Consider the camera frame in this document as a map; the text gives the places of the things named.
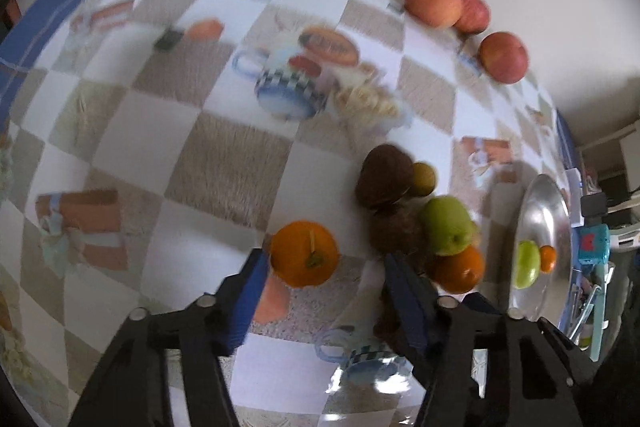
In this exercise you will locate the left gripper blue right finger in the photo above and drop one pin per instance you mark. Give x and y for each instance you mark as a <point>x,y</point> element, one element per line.
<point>409,318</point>

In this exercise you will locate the brown hairy fruit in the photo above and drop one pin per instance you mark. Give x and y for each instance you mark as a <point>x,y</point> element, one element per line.
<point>398,230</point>

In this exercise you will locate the green pear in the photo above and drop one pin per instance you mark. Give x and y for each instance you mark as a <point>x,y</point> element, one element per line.
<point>448,225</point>

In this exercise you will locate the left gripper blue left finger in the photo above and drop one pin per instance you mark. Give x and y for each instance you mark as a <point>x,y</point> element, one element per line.
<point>237,299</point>

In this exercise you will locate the orange beside pear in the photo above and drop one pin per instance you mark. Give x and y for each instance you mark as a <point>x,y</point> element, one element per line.
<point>460,273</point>

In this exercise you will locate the orange with stem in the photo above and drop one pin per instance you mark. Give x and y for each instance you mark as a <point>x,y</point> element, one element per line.
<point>303,253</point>

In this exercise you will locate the green apple in bowl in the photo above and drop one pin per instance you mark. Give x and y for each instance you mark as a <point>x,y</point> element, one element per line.
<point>527,265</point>

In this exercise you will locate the silver metal bowl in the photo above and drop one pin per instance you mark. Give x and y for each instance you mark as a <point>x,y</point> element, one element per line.
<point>543,219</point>

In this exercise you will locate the dark brown avocado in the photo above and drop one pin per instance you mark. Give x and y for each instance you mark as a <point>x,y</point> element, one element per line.
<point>385,176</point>

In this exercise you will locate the teal toy box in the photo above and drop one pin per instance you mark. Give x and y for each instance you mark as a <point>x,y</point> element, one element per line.
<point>594,245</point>

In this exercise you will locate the red apple near edge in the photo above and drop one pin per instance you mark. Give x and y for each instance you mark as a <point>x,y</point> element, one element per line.
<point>504,57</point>

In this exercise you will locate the dark red apple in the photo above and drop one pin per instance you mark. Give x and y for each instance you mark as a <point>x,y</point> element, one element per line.
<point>475,17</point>

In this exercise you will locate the small orange in bowl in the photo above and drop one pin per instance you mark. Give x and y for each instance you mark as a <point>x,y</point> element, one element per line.
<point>548,256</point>

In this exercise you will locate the pale red apple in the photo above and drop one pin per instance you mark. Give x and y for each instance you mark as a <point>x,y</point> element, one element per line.
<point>435,13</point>

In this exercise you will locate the checkered printed tablecloth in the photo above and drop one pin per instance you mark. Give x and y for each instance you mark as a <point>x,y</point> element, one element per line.
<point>151,144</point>

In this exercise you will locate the small olive round fruit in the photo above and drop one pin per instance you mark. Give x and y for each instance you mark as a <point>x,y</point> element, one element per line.
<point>423,179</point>

